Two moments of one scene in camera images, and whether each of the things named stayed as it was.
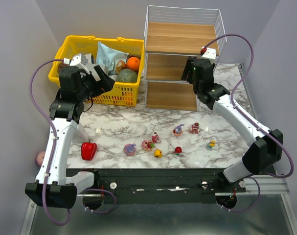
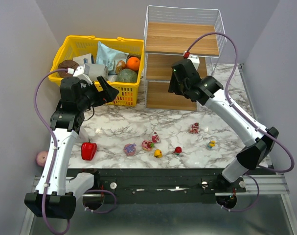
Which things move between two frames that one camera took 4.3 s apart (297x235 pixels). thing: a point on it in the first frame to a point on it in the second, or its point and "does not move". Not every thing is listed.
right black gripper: [187, 69] to [175, 83]
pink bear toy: [155, 137] does not move
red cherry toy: [178, 150] does not move
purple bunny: [129, 149] does not move
